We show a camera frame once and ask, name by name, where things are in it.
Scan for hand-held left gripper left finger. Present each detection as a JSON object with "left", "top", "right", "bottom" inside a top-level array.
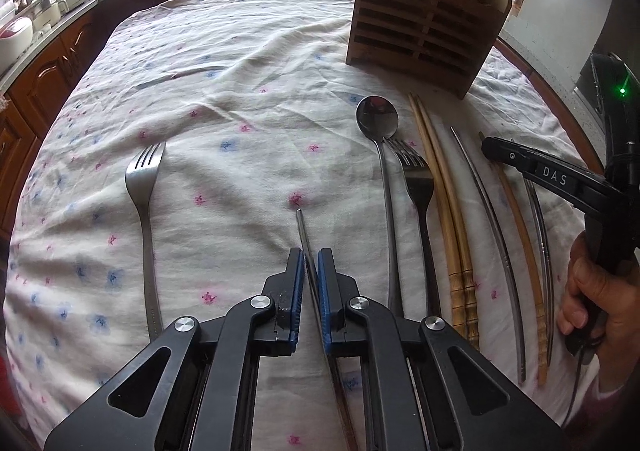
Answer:
[{"left": 44, "top": 247, "right": 306, "bottom": 451}]

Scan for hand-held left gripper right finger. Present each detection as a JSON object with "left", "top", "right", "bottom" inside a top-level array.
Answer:
[{"left": 317, "top": 247, "right": 576, "bottom": 451}]

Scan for small white cooking appliance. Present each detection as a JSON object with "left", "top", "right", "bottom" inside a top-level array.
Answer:
[{"left": 31, "top": 0, "right": 66, "bottom": 29}]

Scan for brown wooden lower cabinets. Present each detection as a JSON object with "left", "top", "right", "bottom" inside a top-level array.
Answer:
[{"left": 0, "top": 6, "right": 111, "bottom": 237}]

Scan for person's right forearm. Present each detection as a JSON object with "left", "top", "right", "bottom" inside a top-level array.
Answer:
[{"left": 562, "top": 371, "right": 640, "bottom": 432}]

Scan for dark metal fork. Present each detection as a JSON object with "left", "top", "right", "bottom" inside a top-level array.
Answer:
[{"left": 387, "top": 138, "right": 443, "bottom": 319}]

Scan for silver fork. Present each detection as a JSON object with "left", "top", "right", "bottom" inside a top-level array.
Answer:
[{"left": 125, "top": 142, "right": 167, "bottom": 339}]

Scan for wooden chopstick with patterned end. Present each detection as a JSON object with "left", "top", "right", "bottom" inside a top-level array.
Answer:
[
  {"left": 408, "top": 92, "right": 468, "bottom": 338},
  {"left": 415, "top": 96, "right": 482, "bottom": 351}
]

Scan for wooden utensil holder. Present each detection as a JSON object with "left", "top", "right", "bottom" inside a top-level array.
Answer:
[{"left": 346, "top": 0, "right": 513, "bottom": 99}]

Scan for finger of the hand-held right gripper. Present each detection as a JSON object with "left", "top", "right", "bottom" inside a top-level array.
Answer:
[{"left": 481, "top": 135, "right": 624, "bottom": 218}]

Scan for metal chopstick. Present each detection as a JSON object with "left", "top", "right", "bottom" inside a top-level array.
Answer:
[
  {"left": 295, "top": 208, "right": 360, "bottom": 451},
  {"left": 450, "top": 126, "right": 528, "bottom": 384},
  {"left": 522, "top": 176, "right": 555, "bottom": 368}
]

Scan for white and pink rice cooker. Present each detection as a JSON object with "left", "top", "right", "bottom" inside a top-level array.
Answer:
[{"left": 0, "top": 16, "right": 35, "bottom": 64}]

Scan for person's right hand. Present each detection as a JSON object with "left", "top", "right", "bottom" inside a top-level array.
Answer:
[{"left": 556, "top": 231, "right": 640, "bottom": 382}]

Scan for metal spoon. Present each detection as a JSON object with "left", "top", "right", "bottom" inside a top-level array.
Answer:
[{"left": 355, "top": 95, "right": 405, "bottom": 319}]

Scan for floral white tablecloth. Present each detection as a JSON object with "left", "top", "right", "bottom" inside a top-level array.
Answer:
[{"left": 5, "top": 0, "right": 601, "bottom": 451}]

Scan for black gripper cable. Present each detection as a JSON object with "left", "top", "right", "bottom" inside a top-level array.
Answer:
[{"left": 562, "top": 346, "right": 593, "bottom": 424}]

